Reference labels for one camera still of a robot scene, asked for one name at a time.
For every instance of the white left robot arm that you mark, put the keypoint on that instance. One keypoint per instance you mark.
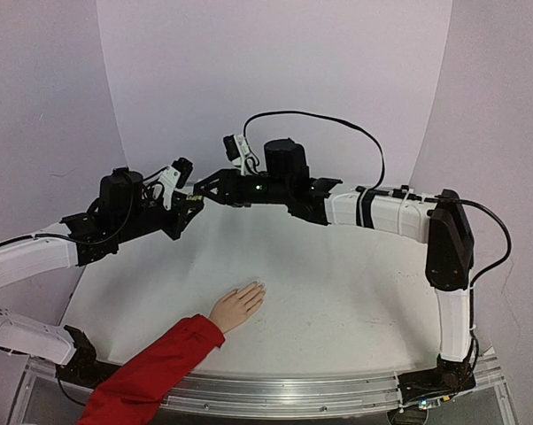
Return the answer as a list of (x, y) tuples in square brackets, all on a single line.
[(129, 206)]

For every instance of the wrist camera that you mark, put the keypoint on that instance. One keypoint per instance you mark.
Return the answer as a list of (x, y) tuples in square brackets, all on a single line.
[(173, 178), (241, 155)]

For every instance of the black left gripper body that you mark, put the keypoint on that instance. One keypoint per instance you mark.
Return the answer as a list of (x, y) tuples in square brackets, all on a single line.
[(174, 212)]

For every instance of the mannequin hand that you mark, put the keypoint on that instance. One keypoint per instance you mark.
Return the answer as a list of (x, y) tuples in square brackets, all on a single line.
[(236, 307)]

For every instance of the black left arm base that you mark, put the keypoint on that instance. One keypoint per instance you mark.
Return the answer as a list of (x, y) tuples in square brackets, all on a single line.
[(83, 368)]

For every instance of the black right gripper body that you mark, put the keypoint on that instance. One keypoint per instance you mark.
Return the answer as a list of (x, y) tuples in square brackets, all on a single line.
[(224, 186)]

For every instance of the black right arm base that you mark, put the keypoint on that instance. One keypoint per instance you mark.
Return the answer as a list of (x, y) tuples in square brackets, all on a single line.
[(446, 379)]

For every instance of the red sleeved forearm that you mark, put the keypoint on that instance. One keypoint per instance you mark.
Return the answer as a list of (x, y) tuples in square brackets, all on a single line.
[(134, 393)]

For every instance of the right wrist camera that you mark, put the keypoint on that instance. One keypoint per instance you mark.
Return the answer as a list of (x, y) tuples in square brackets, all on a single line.
[(241, 155)]

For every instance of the aluminium table edge rail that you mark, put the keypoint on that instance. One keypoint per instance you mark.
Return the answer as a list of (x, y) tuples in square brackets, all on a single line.
[(377, 398)]

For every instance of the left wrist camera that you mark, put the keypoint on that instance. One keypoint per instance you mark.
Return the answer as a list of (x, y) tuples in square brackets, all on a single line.
[(173, 178)]

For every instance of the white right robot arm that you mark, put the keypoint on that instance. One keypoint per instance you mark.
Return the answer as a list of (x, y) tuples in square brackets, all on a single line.
[(440, 223)]

